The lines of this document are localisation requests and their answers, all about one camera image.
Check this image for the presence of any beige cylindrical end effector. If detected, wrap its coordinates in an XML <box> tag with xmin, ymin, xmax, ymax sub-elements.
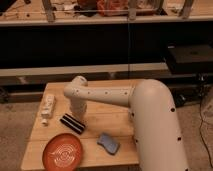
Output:
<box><xmin>70</xmin><ymin>98</ymin><xmax>87</xmax><ymax>122</ymax></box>

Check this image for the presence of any black chalkboard eraser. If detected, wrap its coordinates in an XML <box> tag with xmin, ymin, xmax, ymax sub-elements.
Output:
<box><xmin>60</xmin><ymin>113</ymin><xmax>85</xmax><ymax>135</ymax></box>

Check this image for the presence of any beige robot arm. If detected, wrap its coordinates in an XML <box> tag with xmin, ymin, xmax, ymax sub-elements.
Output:
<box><xmin>64</xmin><ymin>76</ymin><xmax>189</xmax><ymax>171</ymax></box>

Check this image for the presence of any white tube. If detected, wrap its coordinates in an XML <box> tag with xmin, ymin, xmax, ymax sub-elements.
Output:
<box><xmin>41</xmin><ymin>94</ymin><xmax>56</xmax><ymax>126</ymax></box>

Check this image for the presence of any orange plate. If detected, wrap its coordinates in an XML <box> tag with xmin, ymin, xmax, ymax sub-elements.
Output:
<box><xmin>42</xmin><ymin>133</ymin><xmax>83</xmax><ymax>171</ymax></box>

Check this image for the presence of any blue sponge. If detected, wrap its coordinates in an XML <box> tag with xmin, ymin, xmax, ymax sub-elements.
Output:
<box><xmin>97</xmin><ymin>133</ymin><xmax>120</xmax><ymax>155</ymax></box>

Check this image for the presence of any wooden shelf with clutter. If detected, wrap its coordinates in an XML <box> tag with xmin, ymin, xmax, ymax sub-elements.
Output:
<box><xmin>0</xmin><ymin>0</ymin><xmax>213</xmax><ymax>27</ymax></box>

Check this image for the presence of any black box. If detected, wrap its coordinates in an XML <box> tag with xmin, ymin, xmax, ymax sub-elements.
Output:
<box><xmin>165</xmin><ymin>44</ymin><xmax>213</xmax><ymax>74</ymax></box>

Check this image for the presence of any black hanging cable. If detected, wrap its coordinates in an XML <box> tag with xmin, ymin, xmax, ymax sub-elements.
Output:
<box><xmin>126</xmin><ymin>13</ymin><xmax>131</xmax><ymax>80</ymax></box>

